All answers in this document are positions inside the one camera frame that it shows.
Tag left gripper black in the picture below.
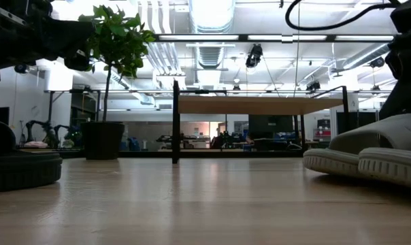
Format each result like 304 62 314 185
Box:
0 0 95 82

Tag grey slide sandal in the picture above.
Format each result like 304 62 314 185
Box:
302 112 411 180
357 131 411 190

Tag black slide sandal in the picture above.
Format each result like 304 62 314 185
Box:
0 118 63 193

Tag green leafy plant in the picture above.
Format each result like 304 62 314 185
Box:
78 3 156 123

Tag black room partitions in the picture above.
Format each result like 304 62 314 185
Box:
336 110 380 135

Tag black plant pot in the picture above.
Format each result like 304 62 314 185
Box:
80 121 126 161

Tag large black screen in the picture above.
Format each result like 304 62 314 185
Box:
248 114 294 139

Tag black overhead light bar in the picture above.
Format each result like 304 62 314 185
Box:
153 33 395 44

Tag thin hanging cable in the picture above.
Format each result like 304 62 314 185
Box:
293 0 301 99

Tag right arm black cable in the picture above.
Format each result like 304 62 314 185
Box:
284 0 399 32

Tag black overhead camera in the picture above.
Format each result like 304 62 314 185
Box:
245 43 263 69

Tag wooden shelf black frame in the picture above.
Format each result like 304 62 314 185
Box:
172 80 350 165

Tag black aluminium rig frame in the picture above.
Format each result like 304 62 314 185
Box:
16 148 307 159

